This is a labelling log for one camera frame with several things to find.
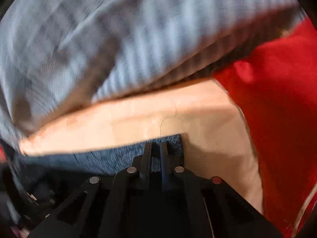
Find black pants with blue trim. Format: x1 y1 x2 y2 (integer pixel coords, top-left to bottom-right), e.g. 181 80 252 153
14 133 185 179

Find peach bed sheet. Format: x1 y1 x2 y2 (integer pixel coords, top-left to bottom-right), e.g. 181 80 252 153
19 78 263 211

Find red embroidered pillow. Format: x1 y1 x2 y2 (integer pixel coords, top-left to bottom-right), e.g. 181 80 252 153
215 19 316 237

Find grey striped duvet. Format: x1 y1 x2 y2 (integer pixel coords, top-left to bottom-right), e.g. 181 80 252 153
1 0 302 147

